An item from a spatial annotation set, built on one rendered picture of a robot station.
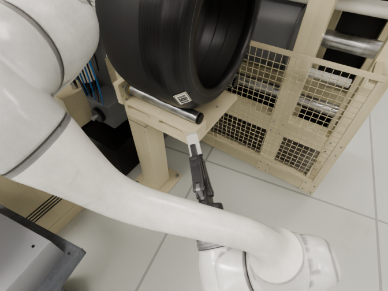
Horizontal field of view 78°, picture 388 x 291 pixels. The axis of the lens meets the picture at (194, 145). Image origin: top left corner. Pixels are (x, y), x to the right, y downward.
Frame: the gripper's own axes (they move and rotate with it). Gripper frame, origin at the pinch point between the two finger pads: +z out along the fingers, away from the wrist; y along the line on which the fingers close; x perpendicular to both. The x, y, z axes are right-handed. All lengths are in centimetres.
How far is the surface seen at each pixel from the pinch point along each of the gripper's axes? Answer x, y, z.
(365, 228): 70, 124, -42
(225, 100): 11, 39, 31
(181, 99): -0.7, 0.5, 15.5
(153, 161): -42, 70, 23
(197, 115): 0.2, 15.1, 15.9
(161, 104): -12.0, 15.3, 25.3
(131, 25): -4.2, -19.9, 26.7
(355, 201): 74, 132, -25
